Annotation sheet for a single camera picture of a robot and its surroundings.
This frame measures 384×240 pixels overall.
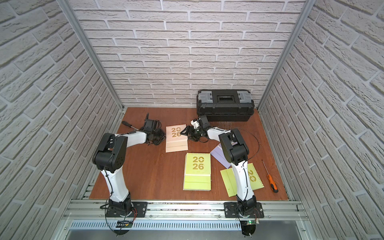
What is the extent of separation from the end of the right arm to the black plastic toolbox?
0.14 m

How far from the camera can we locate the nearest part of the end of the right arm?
844 mm

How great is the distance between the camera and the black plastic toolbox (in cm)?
101
